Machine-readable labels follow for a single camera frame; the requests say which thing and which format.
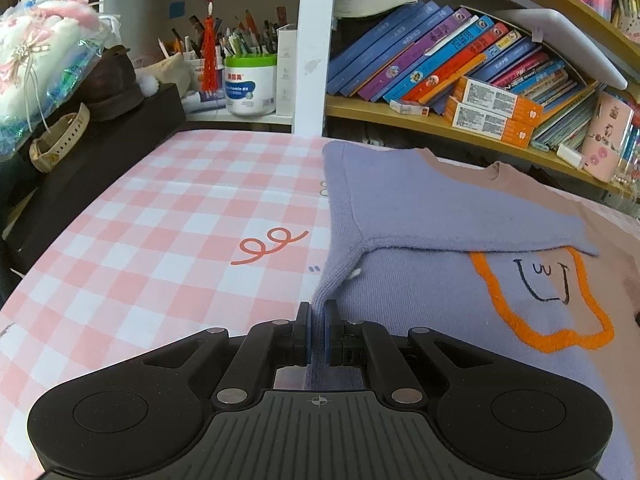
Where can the row of blue purple books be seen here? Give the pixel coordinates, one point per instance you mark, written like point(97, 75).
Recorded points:
point(400, 45)

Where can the beige pencil pouch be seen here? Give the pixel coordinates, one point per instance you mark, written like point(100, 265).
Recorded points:
point(167, 72)

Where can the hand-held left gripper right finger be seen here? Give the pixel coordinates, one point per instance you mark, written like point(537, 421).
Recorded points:
point(328, 340)

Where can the pink printed tumbler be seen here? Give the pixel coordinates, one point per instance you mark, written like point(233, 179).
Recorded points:
point(607, 135)

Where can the beige wristwatch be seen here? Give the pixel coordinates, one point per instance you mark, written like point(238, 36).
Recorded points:
point(60, 135)

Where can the white can with green lid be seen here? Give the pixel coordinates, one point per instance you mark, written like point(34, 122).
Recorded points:
point(250, 87)

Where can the white fluffy ball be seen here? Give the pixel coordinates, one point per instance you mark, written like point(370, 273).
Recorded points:
point(148, 84)

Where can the dark brown hat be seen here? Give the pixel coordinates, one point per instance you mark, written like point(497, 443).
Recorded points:
point(112, 85)

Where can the blue sticky note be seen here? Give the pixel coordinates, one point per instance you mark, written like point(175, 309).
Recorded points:
point(178, 8)

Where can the red tassel ornament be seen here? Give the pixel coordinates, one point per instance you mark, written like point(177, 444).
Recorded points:
point(211, 55)

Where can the wrapped pink white plush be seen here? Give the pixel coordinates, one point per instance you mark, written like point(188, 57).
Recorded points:
point(35, 60)

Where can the white tall box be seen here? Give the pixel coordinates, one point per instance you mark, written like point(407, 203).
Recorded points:
point(286, 70)

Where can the pink checked desk mat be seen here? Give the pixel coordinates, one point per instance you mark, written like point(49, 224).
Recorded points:
point(150, 240)

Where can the purple and pink knit sweater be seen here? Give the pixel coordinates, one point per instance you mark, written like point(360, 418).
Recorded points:
point(425, 200)

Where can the small white red box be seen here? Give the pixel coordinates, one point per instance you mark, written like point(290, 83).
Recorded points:
point(409, 108)

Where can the white wooden bookshelf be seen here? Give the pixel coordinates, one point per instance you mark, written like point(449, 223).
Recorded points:
point(312, 60)

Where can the bunch of pens and pencils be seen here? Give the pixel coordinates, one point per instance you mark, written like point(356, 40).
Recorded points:
point(235, 37)

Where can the small white eraser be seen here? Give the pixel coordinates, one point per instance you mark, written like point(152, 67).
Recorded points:
point(570, 156)

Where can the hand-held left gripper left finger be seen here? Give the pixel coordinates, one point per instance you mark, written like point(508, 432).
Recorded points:
point(308, 340)

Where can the white flat tablet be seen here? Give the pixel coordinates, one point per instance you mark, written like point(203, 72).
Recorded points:
point(575, 45)

